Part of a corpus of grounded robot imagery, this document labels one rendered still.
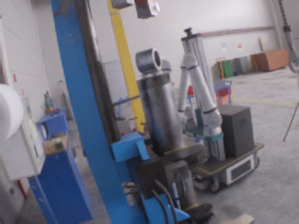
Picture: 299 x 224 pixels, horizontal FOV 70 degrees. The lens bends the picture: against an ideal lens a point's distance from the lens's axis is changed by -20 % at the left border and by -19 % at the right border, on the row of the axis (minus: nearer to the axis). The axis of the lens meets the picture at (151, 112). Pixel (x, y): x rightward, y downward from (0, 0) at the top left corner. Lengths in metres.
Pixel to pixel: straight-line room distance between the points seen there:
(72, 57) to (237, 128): 2.02
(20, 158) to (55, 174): 1.57
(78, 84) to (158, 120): 0.53
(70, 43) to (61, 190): 1.84
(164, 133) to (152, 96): 0.24
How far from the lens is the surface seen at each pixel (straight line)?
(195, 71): 2.35
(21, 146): 1.27
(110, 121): 1.41
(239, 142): 2.96
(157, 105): 1.56
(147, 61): 1.57
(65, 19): 1.55
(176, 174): 1.38
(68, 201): 2.96
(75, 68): 1.50
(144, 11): 1.81
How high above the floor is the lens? 1.55
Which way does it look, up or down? 10 degrees down
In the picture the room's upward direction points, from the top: 14 degrees counter-clockwise
